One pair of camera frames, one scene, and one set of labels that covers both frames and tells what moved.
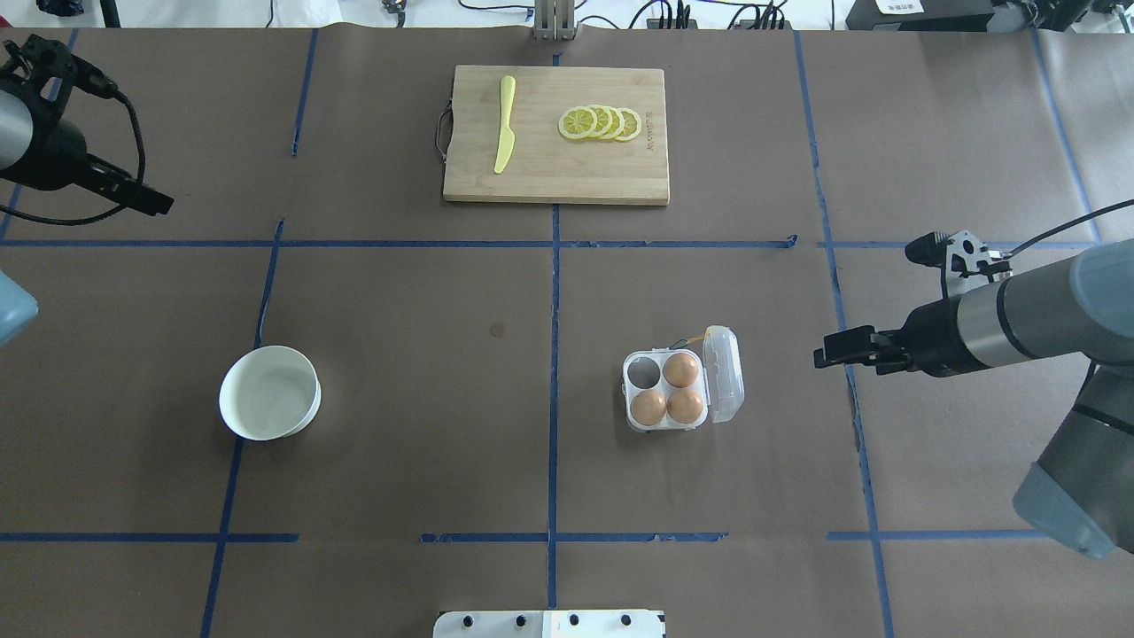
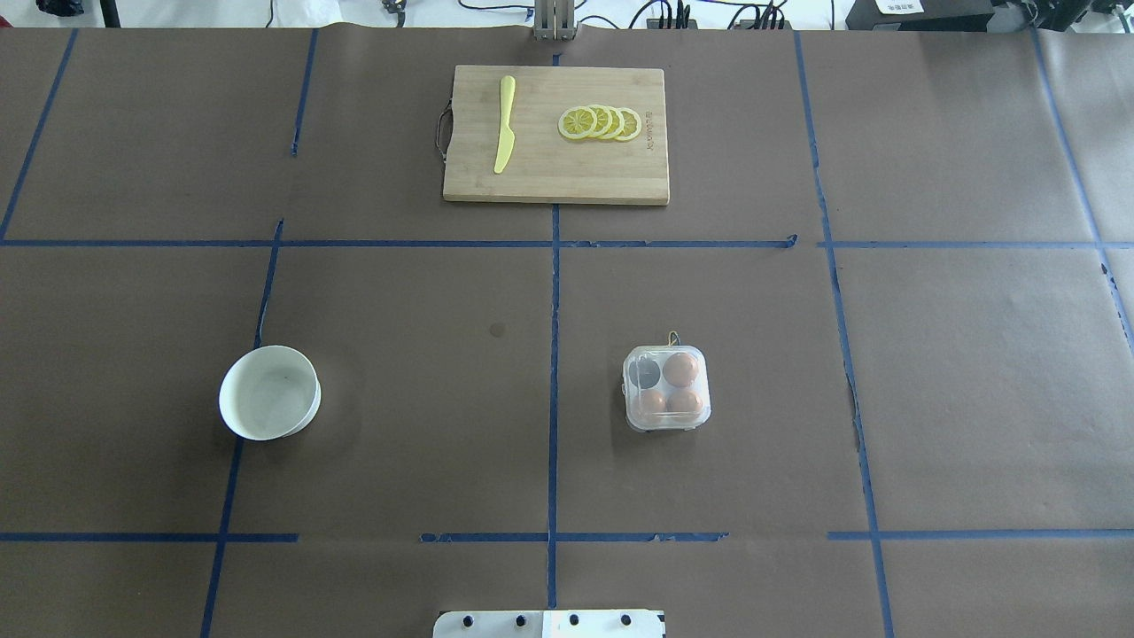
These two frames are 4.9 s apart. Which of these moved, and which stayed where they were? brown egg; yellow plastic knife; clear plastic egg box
Moved: clear plastic egg box
Stayed: yellow plastic knife; brown egg
